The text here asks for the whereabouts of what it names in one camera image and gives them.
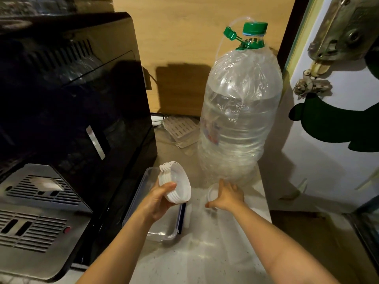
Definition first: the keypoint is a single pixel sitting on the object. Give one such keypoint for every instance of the person's right hand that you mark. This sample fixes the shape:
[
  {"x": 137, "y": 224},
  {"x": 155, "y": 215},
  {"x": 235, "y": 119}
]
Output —
[{"x": 231, "y": 198}]

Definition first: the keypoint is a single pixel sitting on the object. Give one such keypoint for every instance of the person's left hand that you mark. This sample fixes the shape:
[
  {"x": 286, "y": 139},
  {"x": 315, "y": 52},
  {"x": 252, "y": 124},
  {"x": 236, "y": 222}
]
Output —
[{"x": 154, "y": 202}]

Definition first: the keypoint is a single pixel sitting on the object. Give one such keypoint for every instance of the person's right thumb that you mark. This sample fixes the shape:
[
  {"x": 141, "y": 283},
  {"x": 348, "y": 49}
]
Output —
[{"x": 210, "y": 205}]

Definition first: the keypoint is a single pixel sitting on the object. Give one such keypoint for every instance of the person's left thumb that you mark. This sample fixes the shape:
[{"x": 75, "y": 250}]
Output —
[{"x": 166, "y": 187}]

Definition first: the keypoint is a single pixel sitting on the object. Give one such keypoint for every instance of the small white plastic cup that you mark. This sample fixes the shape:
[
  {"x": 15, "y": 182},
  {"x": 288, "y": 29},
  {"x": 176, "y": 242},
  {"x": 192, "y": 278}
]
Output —
[{"x": 212, "y": 193}]

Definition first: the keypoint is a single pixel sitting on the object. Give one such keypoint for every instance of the stack of white plastic lids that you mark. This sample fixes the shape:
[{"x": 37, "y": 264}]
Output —
[{"x": 177, "y": 180}]

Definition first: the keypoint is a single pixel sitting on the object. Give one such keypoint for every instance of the person's right forearm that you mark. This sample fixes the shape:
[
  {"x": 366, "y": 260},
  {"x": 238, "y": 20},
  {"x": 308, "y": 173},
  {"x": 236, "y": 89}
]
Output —
[{"x": 272, "y": 245}]

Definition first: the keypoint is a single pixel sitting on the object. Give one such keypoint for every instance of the person's left forearm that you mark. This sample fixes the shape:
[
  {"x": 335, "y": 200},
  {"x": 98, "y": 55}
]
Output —
[{"x": 118, "y": 251}]

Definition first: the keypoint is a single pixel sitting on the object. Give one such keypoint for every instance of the clear plastic storage container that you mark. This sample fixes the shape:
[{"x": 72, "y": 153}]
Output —
[{"x": 165, "y": 224}]

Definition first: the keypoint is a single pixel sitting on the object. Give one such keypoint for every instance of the grey perforated plastic tray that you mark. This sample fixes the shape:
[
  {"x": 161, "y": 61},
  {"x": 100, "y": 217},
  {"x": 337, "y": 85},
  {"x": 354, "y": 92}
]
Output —
[{"x": 180, "y": 128}]

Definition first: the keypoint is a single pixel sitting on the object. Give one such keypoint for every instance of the large clear water bottle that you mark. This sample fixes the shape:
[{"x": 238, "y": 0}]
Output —
[{"x": 239, "y": 121}]

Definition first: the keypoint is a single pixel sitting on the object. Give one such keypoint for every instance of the white door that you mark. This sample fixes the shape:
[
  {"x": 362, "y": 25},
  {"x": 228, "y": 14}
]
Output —
[{"x": 319, "y": 168}]

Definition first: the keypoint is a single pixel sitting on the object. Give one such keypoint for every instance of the black coffee machine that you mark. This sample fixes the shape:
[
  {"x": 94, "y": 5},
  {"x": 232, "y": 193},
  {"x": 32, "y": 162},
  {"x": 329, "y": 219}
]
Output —
[{"x": 88, "y": 94}]

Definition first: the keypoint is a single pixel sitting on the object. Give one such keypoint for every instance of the silver perforated drip tray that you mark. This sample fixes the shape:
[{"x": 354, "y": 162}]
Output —
[{"x": 35, "y": 221}]

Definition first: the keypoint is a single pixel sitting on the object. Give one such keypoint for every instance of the dark green door sticker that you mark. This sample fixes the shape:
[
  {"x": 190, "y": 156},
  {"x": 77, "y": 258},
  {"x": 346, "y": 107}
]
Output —
[{"x": 334, "y": 124}]

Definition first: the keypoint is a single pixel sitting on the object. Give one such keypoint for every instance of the dark glass-fronted cabinet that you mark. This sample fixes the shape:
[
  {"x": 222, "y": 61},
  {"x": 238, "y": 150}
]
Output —
[{"x": 367, "y": 224}]

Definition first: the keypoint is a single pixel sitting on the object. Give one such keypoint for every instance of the green bottle cap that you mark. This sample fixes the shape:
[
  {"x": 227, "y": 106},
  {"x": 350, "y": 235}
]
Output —
[{"x": 254, "y": 28}]

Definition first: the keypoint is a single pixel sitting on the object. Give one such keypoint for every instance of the metal door latch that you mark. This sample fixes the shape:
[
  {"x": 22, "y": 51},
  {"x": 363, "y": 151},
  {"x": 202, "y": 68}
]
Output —
[{"x": 340, "y": 32}]

